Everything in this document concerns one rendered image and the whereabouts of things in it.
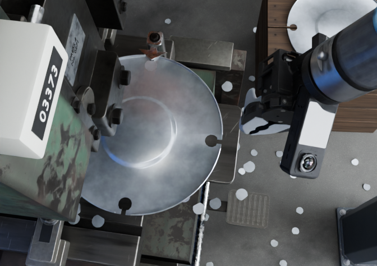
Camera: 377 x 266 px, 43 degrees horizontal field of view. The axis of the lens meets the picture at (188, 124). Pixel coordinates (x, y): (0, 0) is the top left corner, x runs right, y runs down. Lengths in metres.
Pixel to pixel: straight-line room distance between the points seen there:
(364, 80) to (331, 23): 0.93
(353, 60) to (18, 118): 0.35
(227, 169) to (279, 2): 0.76
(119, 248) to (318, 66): 0.50
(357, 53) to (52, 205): 0.33
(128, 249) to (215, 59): 0.43
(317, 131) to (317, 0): 0.92
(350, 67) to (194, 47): 0.57
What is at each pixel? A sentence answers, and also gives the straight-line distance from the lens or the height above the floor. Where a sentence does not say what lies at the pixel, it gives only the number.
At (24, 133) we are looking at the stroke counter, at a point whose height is 1.33.
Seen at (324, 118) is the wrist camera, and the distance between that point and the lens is 0.61.
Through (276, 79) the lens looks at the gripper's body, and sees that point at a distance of 0.63.
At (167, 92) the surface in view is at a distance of 0.86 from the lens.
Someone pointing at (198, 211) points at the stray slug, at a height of 0.65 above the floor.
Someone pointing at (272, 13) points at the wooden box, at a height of 0.35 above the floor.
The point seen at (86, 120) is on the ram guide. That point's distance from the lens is 0.55.
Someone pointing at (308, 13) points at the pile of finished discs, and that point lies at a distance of 1.47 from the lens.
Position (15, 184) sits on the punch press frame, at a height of 1.23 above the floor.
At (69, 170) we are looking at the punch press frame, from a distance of 0.48.
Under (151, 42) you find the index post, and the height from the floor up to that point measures 0.79.
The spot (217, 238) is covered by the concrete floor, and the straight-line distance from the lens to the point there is 1.58.
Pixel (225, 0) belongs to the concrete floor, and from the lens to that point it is 1.88.
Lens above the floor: 1.57
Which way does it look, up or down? 71 degrees down
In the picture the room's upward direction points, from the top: 5 degrees counter-clockwise
